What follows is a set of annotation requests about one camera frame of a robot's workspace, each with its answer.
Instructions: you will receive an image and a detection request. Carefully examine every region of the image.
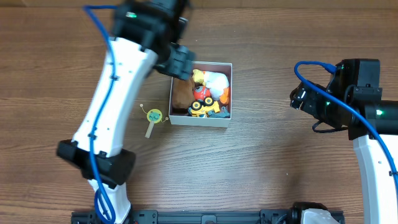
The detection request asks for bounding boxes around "brown plush toy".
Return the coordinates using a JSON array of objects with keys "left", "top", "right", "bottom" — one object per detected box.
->
[{"left": 172, "top": 78, "right": 195, "bottom": 110}]

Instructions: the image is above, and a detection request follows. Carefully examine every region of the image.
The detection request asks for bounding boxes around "red ball toy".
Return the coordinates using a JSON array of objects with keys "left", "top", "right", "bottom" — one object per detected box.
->
[{"left": 193, "top": 86, "right": 211, "bottom": 101}]

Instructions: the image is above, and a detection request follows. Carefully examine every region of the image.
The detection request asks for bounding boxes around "white plush duck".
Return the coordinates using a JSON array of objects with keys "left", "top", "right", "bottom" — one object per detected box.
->
[{"left": 193, "top": 69, "right": 229, "bottom": 105}]

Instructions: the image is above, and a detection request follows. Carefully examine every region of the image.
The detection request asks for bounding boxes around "yellow toy crane truck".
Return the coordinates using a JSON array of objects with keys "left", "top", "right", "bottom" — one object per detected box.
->
[{"left": 188, "top": 97, "right": 231, "bottom": 118}]

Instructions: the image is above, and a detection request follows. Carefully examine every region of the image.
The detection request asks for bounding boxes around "yellow cat rattle drum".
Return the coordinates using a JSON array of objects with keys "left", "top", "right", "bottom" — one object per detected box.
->
[{"left": 140, "top": 104, "right": 169, "bottom": 138}]

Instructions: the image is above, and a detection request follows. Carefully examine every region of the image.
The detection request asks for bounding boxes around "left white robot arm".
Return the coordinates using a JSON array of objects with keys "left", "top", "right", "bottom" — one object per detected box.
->
[{"left": 57, "top": 0, "right": 195, "bottom": 223}]

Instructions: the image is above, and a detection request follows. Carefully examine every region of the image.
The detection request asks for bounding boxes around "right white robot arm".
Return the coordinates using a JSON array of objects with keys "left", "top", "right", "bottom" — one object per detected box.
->
[{"left": 290, "top": 83, "right": 397, "bottom": 223}]

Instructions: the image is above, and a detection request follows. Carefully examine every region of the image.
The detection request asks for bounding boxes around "white box pink interior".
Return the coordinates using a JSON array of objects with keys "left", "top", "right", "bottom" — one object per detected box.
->
[{"left": 168, "top": 61, "right": 233, "bottom": 128}]

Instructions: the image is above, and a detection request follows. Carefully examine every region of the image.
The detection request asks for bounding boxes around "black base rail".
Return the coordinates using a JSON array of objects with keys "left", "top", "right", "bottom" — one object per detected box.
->
[{"left": 70, "top": 208, "right": 346, "bottom": 224}]

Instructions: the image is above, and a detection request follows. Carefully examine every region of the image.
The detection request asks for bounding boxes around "left blue cable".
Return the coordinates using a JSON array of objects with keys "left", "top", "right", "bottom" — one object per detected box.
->
[{"left": 82, "top": 4, "right": 119, "bottom": 224}]

